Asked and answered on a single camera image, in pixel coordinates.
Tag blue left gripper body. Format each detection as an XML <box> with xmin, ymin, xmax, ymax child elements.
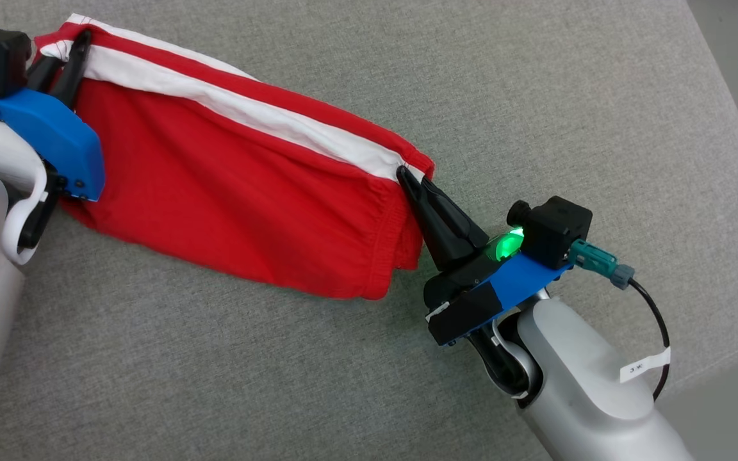
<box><xmin>0</xmin><ymin>88</ymin><xmax>106</xmax><ymax>202</ymax></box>

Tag white cable label tag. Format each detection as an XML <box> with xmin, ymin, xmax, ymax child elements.
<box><xmin>619</xmin><ymin>348</ymin><xmax>672</xmax><ymax>384</ymax></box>

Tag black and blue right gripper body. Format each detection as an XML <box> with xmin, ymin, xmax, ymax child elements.
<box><xmin>423</xmin><ymin>227</ymin><xmax>575</xmax><ymax>348</ymax></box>

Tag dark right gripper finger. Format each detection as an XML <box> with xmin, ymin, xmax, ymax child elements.
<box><xmin>397</xmin><ymin>165</ymin><xmax>472</xmax><ymax>270</ymax></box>
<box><xmin>422</xmin><ymin>178</ymin><xmax>490</xmax><ymax>252</ymax></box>

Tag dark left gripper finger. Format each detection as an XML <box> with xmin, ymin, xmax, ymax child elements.
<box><xmin>52</xmin><ymin>30</ymin><xmax>93</xmax><ymax>108</ymax></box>
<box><xmin>26</xmin><ymin>56</ymin><xmax>63</xmax><ymax>92</ymax></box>

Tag red shorts with white stripes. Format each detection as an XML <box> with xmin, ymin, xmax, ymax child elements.
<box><xmin>35</xmin><ymin>13</ymin><xmax>437</xmax><ymax>302</ymax></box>

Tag teal plug black right cable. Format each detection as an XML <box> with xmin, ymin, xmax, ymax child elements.
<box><xmin>568</xmin><ymin>239</ymin><xmax>672</xmax><ymax>401</ymax></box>

